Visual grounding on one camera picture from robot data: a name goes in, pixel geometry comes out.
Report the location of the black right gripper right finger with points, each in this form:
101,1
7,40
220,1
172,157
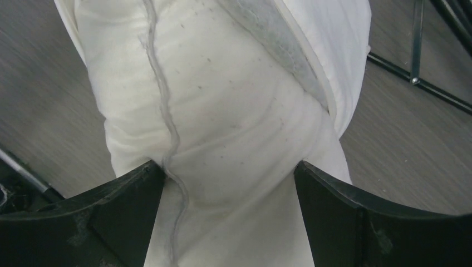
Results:
348,226

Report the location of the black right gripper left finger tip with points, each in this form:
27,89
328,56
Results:
110,225

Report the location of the grey cream ruffled pillowcase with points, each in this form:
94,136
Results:
323,44

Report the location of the white pillow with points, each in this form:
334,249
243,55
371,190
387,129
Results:
182,84

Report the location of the black folded tripod stand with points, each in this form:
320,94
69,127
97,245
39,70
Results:
443,86

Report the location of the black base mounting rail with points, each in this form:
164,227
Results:
22,190

